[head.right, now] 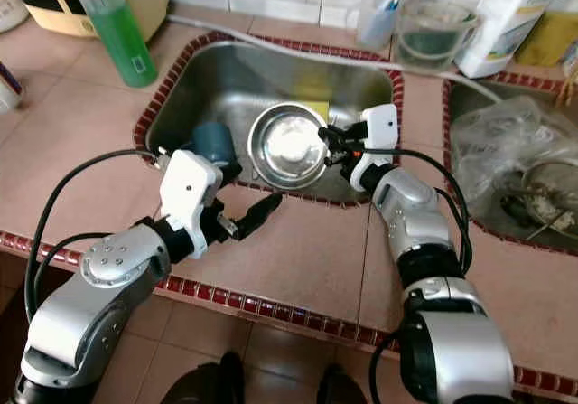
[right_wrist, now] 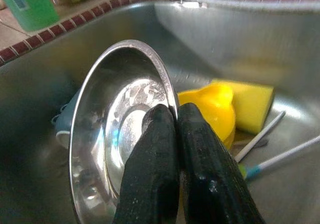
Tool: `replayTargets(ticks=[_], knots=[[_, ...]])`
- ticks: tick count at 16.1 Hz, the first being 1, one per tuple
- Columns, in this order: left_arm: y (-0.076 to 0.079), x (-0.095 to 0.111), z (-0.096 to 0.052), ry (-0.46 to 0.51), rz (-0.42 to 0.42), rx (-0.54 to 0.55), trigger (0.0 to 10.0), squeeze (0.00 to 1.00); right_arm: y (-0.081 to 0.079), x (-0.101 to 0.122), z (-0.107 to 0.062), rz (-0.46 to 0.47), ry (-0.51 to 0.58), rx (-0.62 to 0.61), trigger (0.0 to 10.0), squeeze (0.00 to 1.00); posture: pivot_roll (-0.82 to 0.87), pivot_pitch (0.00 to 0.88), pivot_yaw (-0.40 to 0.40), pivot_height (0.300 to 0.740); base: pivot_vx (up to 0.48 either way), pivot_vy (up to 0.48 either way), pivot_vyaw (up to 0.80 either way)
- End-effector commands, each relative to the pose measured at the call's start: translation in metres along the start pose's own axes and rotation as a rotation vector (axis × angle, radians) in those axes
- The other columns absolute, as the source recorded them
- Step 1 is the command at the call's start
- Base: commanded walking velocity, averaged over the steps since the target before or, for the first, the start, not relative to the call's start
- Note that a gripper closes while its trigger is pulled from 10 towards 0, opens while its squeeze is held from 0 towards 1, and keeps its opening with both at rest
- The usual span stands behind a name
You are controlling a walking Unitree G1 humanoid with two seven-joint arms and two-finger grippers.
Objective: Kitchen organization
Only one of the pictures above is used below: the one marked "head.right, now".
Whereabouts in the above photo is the black left robot foot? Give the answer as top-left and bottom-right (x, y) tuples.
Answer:
(158, 352), (245, 404)

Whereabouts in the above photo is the large white plastic jar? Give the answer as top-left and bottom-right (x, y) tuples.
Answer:
(0, 0), (30, 33)

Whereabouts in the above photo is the clear toothbrush cup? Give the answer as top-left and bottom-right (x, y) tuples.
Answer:
(357, 0), (403, 51)

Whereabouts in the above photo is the beige water ionizer appliance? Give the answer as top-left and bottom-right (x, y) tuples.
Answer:
(14, 0), (171, 39)

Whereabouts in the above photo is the white printed mug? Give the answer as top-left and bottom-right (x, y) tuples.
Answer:
(0, 61), (26, 114)

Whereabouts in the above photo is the white bottle yellow cap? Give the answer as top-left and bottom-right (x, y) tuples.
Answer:
(454, 0), (561, 80)

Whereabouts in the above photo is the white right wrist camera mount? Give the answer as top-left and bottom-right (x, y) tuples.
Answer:
(361, 104), (400, 168)

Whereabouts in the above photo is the shallow stainless steel bowl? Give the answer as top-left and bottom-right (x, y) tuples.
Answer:
(247, 102), (329, 191)

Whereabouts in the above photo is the long black left arm cable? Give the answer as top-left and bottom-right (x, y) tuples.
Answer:
(25, 149), (168, 324)

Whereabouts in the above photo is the teal plastic mug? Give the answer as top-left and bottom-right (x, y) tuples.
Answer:
(191, 121), (236, 165)

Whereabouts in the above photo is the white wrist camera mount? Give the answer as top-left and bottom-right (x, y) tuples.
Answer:
(161, 149), (225, 260)
(361, 104), (400, 168)

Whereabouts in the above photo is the clear plastic bag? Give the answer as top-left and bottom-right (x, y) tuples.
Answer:
(452, 97), (578, 206)

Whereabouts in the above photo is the black robot foot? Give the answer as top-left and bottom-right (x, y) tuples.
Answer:
(158, 352), (245, 404)
(316, 363), (371, 404)

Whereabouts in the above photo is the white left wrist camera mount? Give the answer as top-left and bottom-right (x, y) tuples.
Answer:
(161, 149), (225, 260)

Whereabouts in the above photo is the short black left arm cable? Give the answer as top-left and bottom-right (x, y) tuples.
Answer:
(32, 232), (109, 296)

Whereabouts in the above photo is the yellow dish sponge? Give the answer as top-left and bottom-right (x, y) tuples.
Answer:
(303, 99), (330, 117)

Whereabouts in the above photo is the green dish soap bottle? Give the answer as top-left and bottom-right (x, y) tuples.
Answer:
(74, 0), (159, 89)

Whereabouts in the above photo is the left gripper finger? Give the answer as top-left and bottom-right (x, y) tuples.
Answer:
(238, 193), (284, 242)

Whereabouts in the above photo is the black right robot foot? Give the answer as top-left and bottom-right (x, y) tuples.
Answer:
(316, 363), (371, 404)

